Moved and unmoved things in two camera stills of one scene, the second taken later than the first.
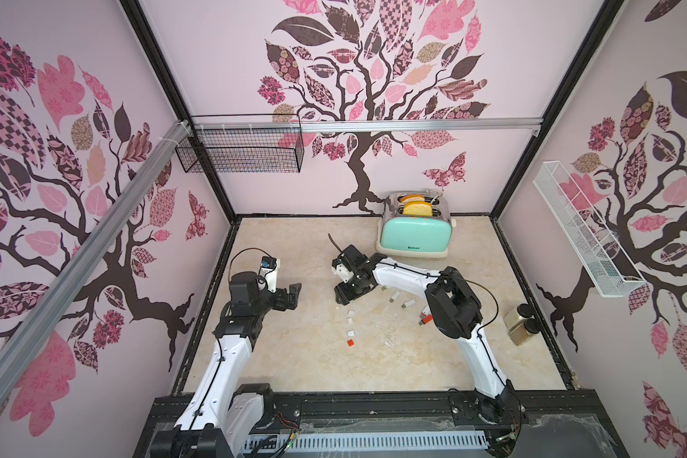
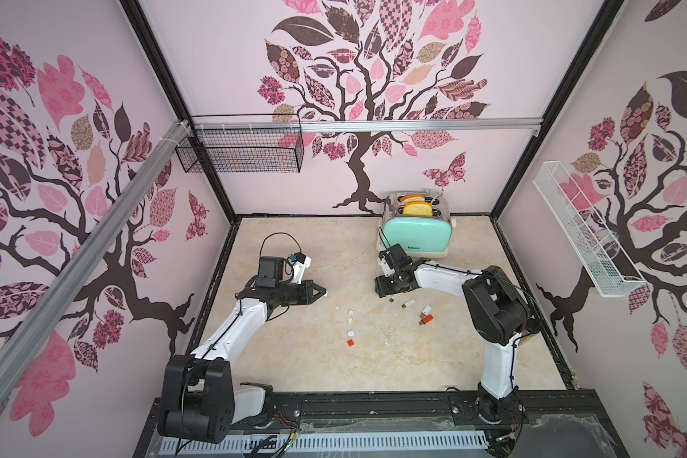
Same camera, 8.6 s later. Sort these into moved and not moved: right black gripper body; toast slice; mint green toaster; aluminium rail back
Moved: right black gripper body
Not moved: toast slice; mint green toaster; aluminium rail back
